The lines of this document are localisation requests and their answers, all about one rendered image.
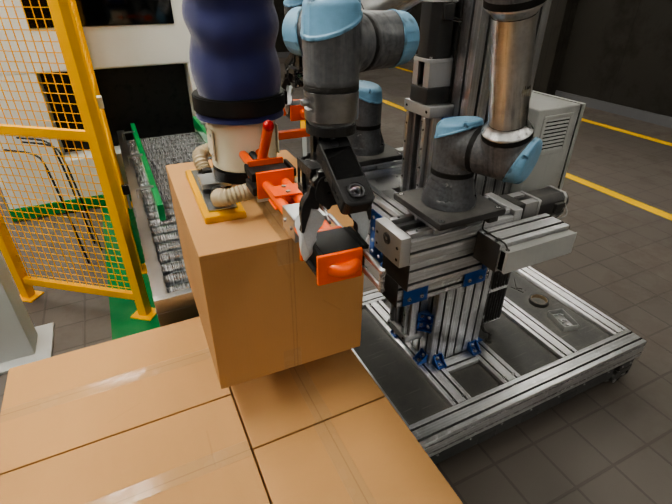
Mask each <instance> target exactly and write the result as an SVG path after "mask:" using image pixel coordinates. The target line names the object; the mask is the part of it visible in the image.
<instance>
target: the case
mask: <svg viewBox="0 0 672 504"><path fill-rule="evenodd" d="M192 169H196V166H195V165H194V162H187V163H179V164H171V165H166V171H167V176H168V181H169V186H170V191H171V197H172V202H173V207H174V212H175V217H176V222H177V228H178V233H179V238H180V243H181V248H182V253H183V258H184V264H185V269H186V273H187V276H188V280H189V283H190V286H191V290H192V293H193V296H194V300H195V303H196V306H197V310H198V313H199V316H200V320H201V323H202V326H203V330H204V333H205V337H206V340H207V343H208V347H209V350H210V353H211V357H212V360H213V363H214V367H215V370H216V373H217V377H218V380H219V383H220V387H221V389H224V388H227V387H230V386H234V385H237V384H240V383H243V382H246V381H250V380H253V379H256V378H259V377H262V376H266V375H269V374H272V373H275V372H278V371H282V370H285V369H288V368H291V367H294V366H298V365H301V364H304V363H307V362H310V361H313V360H317V359H320V358H323V357H326V356H329V355H333V354H336V353H339V352H342V351H345V350H349V349H352V348H355V347H358V346H360V341H361V321H362V302H363V282H364V273H363V272H362V275H361V276H358V277H354V278H350V279H346V280H341V281H337V282H333V283H329V284H325V285H321V286H318V285H317V277H316V276H315V275H314V273H313V272H312V270H311V269H310V267H309V266H308V265H307V263H306V262H305V261H301V260H300V249H299V242H297V243H295V242H294V240H293V239H292V238H291V236H290V235H289V233H288V232H287V231H286V229H285V228H284V226H283V215H282V213H281V212H280V211H279V210H275V209H274V207H273V206H272V205H271V203H270V202H269V201H265V202H259V203H258V202H257V200H256V199H255V198H253V199H249V200H246V201H242V202H240V203H241V204H242V206H243V208H244V210H245V211H246V217H245V218H240V219H234V220H228V221H223V222H217V223H211V224H205V222H204V219H203V217H202V214H201V212H200V209H199V207H198V204H197V202H196V199H195V197H194V194H193V192H192V189H191V187H190V184H189V182H188V179H187V177H186V173H185V171H186V170H192ZM327 212H328V214H329V213H331V214H332V215H333V216H334V217H335V219H336V220H337V221H338V222H339V223H340V224H341V225H342V226H343V227H348V226H351V227H352V228H353V225H354V222H353V220H352V219H351V218H350V217H349V216H348V215H343V214H342V213H341V212H340V210H339V208H338V205H333V206H331V208H330V209H329V210H327ZM353 229H354V228H353ZM354 230H355V229H354Z"/></svg>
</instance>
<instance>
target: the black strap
mask: <svg viewBox="0 0 672 504"><path fill-rule="evenodd" d="M191 95H192V102H193V109H194V111H195V112H197V113H198V114H200V115H203V116H207V117H213V118H223V119H244V118H255V117H262V116H267V115H271V114H275V113H277V112H279V111H281V110H282V109H283V108H284V107H285V104H286V105H287V104H288V100H287V90H285V89H283V88H282V87H280V92H278V93H277V94H275V95H273V96H269V97H265V98H260V99H253V100H240V101H223V100H212V99H207V98H204V97H202V96H200V95H199V94H198V91H197V89H196V90H194V91H193V92H192V94H191Z"/></svg>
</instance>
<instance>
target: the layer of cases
mask: <svg viewBox="0 0 672 504"><path fill-rule="evenodd" d="M0 504H463V503H462V501H461V500H460V499H459V497H458V496H457V494H456V493H455V492H454V490H453V489H452V487H451V486H450V485H449V483H448V482H447V481H446V479H445V478H444V476H443V475H442V474H441V472H440V471H439V470H438V468H437V467H436V465H435V464H434V463H433V461H432V460H431V458H430V457H429V456H428V454H427V453H426V452H425V450H424V449H423V447H422V446H421V445H420V443H419V442H418V441H417V439H416V438H415V436H414V435H413V434H412V432H411V431H410V429H409V428H408V427H407V425H406V424H405V423H404V421H403V420H402V418H401V417H400V416H399V414H398V413H397V412H396V410H395V409H394V407H393V406H392V405H391V403H390V402H389V400H388V399H387V398H386V397H385V395H384V394H383V392H382V391H381V389H380V388H379V387H378V385H377V384H376V383H375V381H374V380H373V378H372V377H371V376H370V374H369V373H368V371H367V370H366V369H365V367H364V366H363V365H362V363H361V362H360V360H359V359H358V358H357V356H356V355H355V354H354V352H353V351H352V349H349V350H345V351H342V352H339V353H336V354H333V355H329V356H326V357H323V358H320V359H317V360H313V361H310V362H307V363H304V364H301V365H298V366H294V367H291V368H288V369H285V370H282V371H278V372H275V373H272V374H269V375H266V376H262V377H259V378H256V379H253V380H250V381H246V382H243V383H240V384H237V385H234V386H230V387H227V388H224V389H221V387H220V383H219V380H218V377H217V373H216V370H215V367H214V363H213V360H212V357H211V353H210V350H209V347H208V343H207V340H206V337H205V333H204V330H203V326H202V323H201V320H200V316H199V317H195V318H191V319H188V320H184V321H180V322H177V323H173V324H170V325H166V326H162V327H159V328H155V329H151V330H148V331H144V332H140V333H137V334H133V335H130V336H126V337H122V338H119V339H115V340H111V341H108V342H104V343H101V344H97V345H93V346H90V347H86V348H82V349H79V350H75V351H71V352H68V353H64V354H61V355H57V356H53V357H50V358H46V359H42V360H39V361H35V362H32V363H28V364H24V365H21V366H17V367H13V368H10V369H9V371H8V376H7V382H6V387H5V392H4V397H3V403H2V408H1V413H0Z"/></svg>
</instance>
